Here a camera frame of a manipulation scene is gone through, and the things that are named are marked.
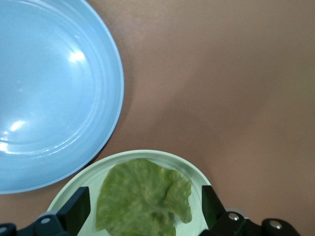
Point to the pale green plate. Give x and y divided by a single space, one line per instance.
187 172

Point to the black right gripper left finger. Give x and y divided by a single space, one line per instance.
73 214

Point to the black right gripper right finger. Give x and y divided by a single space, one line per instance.
216 218

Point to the green lettuce leaf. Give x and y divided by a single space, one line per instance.
137 196

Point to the blue plate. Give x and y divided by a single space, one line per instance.
49 98

